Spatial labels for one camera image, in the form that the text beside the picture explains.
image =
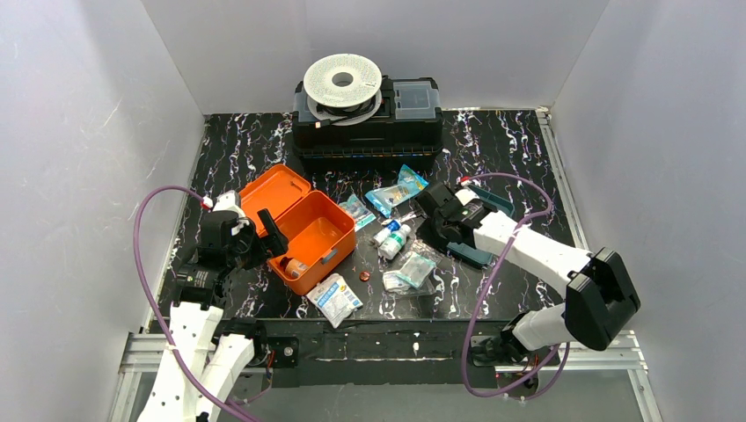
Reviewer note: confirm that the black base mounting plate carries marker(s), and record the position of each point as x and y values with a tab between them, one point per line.
310	352

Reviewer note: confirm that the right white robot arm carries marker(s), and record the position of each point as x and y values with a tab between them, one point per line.
598	293

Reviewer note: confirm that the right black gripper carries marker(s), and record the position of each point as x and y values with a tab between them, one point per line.
445	219

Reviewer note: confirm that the small blue capped bottle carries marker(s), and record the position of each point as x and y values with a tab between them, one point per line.
385	231

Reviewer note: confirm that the small teal packet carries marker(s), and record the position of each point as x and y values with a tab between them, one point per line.
357	210

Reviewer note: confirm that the orange medicine box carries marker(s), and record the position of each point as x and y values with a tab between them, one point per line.
320	233

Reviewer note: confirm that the white medicine bottle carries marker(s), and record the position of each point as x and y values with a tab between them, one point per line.
394	243

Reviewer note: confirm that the teal divided tray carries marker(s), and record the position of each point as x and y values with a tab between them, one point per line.
473	257

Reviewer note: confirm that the white filament spool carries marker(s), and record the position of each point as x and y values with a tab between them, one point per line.
343	89

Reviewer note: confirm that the white blue medicine sachet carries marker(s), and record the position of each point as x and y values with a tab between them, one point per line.
335	299

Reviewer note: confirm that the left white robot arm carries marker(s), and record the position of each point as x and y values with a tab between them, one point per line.
203	355

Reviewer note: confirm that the clear bag with teal packet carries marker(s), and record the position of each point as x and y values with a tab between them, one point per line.
412	273

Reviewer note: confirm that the blue cotton swab packet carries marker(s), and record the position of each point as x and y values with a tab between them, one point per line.
386	199

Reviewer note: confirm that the brown medicine bottle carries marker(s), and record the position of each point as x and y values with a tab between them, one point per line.
293	268

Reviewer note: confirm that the small scissors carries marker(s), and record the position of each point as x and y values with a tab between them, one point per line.
401	219

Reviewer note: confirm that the black plastic toolbox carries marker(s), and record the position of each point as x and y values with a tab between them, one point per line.
402	124

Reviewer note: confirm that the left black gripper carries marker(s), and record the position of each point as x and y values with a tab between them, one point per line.
256	243

